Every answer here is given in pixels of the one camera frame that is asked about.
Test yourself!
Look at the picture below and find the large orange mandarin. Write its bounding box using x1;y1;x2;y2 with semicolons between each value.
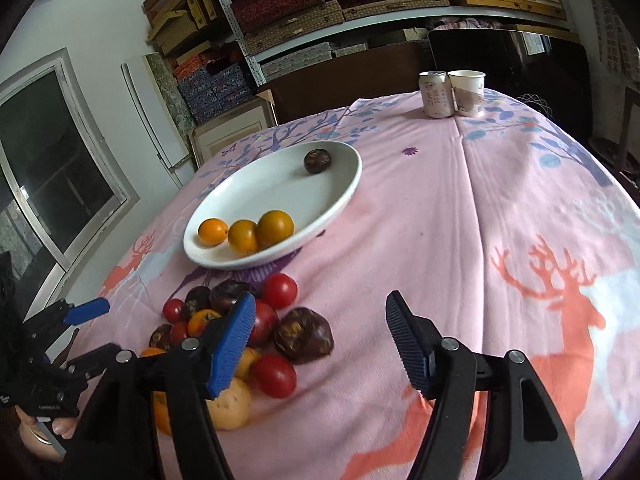
140;347;165;358

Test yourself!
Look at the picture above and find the red cherry tomato small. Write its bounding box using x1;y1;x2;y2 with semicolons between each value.
169;321;189;347

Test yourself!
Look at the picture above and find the pale yellow round fruit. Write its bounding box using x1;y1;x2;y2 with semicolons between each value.
206;377;252;431

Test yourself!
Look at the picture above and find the small dark chestnut top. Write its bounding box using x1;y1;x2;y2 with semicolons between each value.
182;285;212;321

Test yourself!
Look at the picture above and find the small yellow tomato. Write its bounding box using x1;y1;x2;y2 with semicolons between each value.
234;347;262;382

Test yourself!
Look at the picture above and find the small orange tomato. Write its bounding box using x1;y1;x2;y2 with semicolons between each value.
198;218;229;247
188;309;221;338
228;219;259;257

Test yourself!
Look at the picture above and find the red cherry tomato top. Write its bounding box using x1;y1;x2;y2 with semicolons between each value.
260;273;298;310

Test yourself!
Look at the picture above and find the dark water chestnut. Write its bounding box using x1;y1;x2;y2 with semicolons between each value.
304;148;332;174
273;307;334;365

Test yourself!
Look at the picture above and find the yellow orange tomato front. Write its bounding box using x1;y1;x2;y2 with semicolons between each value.
256;210;295;248

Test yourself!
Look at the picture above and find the dark water chestnut front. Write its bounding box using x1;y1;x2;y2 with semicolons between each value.
304;148;332;174

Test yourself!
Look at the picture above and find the person's left hand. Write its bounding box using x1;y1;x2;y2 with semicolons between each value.
15;406;78;463

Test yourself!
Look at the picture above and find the pink deer print tablecloth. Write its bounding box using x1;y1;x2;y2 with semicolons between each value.
73;91;639;479

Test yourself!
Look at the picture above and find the white oval plate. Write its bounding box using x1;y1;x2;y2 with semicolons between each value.
183;141;362;270

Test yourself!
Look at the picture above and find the dark wooden chair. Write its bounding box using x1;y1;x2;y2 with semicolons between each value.
589;88;639;190

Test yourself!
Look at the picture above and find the pink beverage can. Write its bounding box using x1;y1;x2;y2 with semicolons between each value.
419;70;454;119

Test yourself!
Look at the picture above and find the white paper cup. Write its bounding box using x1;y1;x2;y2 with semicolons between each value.
447;70;486;117

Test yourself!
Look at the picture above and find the white metal shelf unit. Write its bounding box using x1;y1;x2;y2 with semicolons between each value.
199;0;576;86

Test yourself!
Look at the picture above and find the dark wooden cabinet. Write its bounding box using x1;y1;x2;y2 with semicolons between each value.
258;42;435;124

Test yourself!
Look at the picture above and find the aluminium frame window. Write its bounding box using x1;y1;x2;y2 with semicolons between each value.
1;49;138;316

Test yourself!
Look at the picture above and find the white board leaning on wall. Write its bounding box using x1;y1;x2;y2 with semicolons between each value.
120;53;195;188

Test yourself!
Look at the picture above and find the framed picture leaning on wall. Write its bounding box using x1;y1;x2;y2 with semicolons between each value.
189;96;278;168

